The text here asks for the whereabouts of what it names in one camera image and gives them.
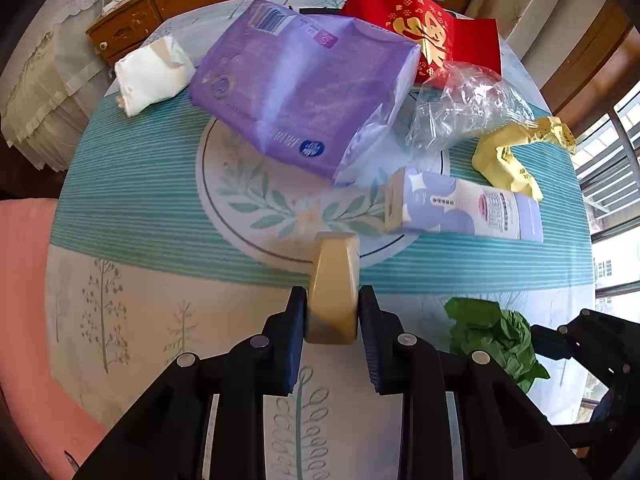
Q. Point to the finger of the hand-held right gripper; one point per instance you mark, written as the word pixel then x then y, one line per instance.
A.
pixel 607 425
pixel 595 340

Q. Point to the white and purple carton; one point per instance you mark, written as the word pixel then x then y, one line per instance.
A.
pixel 475 210

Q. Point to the yellow wrapper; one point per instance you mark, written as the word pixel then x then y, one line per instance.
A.
pixel 500 160

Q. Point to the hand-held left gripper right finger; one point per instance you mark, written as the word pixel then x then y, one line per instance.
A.
pixel 372 345

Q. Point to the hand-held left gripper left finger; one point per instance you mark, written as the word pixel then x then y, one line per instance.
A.
pixel 295 345

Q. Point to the tree-printed tablecloth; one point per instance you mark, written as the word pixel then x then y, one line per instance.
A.
pixel 150 185

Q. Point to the green paper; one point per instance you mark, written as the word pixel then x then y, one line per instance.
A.
pixel 480 335

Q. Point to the wooden window frame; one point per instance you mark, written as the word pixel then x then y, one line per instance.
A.
pixel 585 60

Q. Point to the lace-covered white furniture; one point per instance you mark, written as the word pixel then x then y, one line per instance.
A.
pixel 45 75

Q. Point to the pink bed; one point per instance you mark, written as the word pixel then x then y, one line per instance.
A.
pixel 30 310

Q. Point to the red gold-printed paper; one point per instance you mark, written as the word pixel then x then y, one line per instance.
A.
pixel 415 20

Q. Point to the white tissue pack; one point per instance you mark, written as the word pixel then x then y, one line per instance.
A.
pixel 145 75

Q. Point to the clear plastic wrapper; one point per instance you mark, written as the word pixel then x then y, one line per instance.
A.
pixel 465 105

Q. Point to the purple tissue pack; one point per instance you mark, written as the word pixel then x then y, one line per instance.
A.
pixel 300 85

